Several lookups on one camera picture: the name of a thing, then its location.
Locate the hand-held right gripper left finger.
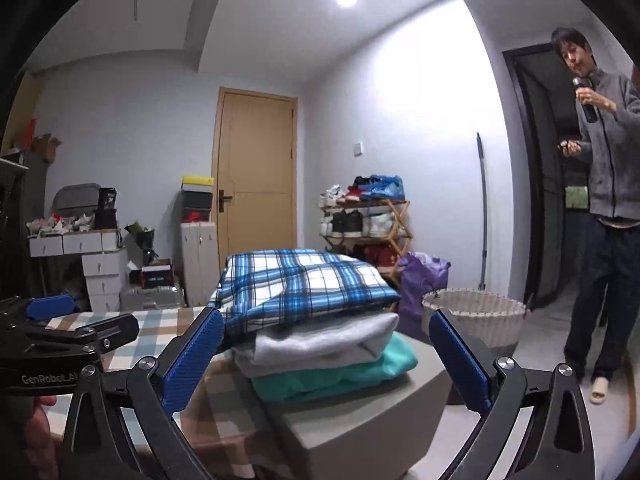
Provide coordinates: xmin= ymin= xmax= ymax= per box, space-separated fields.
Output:
xmin=59 ymin=306 xmax=226 ymax=480

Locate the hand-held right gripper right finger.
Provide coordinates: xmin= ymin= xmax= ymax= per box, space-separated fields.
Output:
xmin=428 ymin=308 xmax=597 ymax=480

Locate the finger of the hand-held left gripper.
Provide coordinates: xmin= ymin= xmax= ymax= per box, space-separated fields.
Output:
xmin=47 ymin=313 xmax=140 ymax=357
xmin=26 ymin=295 xmax=79 ymax=322

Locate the blue plaid shirt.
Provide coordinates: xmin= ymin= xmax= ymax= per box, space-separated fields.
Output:
xmin=207 ymin=248 xmax=402 ymax=349

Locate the person's left hand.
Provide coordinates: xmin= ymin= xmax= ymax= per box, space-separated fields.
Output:
xmin=24 ymin=395 xmax=58 ymax=467

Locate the checked tablecloth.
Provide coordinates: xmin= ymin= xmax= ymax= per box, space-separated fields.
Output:
xmin=42 ymin=305 xmax=286 ymax=480

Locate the white woven laundry basket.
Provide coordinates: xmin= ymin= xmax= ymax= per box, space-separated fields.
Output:
xmin=421 ymin=287 xmax=532 ymax=407

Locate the white desk with drawers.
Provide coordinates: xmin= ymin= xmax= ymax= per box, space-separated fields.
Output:
xmin=28 ymin=229 xmax=131 ymax=312

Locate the black box with red stripe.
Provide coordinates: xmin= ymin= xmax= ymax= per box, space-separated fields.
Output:
xmin=129 ymin=258 xmax=174 ymax=289

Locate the purple bag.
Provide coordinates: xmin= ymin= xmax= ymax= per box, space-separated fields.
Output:
xmin=397 ymin=251 xmax=452 ymax=342

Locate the pile of desk clutter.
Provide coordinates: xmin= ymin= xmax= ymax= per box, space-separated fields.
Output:
xmin=27 ymin=212 xmax=97 ymax=237

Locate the dark grey wardrobe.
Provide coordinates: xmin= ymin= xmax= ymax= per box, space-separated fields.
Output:
xmin=0 ymin=150 xmax=52 ymax=302

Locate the dark wrapped bouquet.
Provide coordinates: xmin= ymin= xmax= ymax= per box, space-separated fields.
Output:
xmin=123 ymin=219 xmax=157 ymax=267

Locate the teal folded garment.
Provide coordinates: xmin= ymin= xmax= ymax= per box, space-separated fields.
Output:
xmin=249 ymin=333 xmax=419 ymax=404

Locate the grey plastic case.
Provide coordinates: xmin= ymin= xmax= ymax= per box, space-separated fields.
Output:
xmin=52 ymin=183 xmax=101 ymax=219

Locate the black printed box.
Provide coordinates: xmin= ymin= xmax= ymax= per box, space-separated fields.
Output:
xmin=94 ymin=187 xmax=119 ymax=230

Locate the grey folded garment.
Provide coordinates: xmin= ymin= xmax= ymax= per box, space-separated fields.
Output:
xmin=232 ymin=312 xmax=401 ymax=379

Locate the wooden shoe rack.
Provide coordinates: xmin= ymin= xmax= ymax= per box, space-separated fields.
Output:
xmin=318 ymin=199 xmax=414 ymax=282

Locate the grey mop pole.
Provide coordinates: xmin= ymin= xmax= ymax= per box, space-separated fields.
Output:
xmin=474 ymin=132 xmax=489 ymax=292

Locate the open cardboard box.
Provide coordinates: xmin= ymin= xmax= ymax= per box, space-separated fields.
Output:
xmin=32 ymin=134 xmax=63 ymax=159

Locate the yellow shoe box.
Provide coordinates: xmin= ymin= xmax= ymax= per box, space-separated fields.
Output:
xmin=180 ymin=175 xmax=216 ymax=194

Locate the shoe rack with shoes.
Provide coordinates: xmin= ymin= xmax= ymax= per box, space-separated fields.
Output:
xmin=319 ymin=174 xmax=407 ymax=267

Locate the large cardboard sheet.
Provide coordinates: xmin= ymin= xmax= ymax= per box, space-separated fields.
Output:
xmin=0 ymin=72 xmax=44 ymax=154

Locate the wooden door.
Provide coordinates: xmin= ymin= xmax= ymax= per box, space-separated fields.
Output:
xmin=212 ymin=87 xmax=300 ymax=274

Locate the black microphone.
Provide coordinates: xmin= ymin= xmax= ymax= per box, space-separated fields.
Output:
xmin=572 ymin=76 xmax=599 ymax=124

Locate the black door frame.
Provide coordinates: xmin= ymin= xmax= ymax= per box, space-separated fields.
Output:
xmin=502 ymin=44 xmax=593 ymax=312

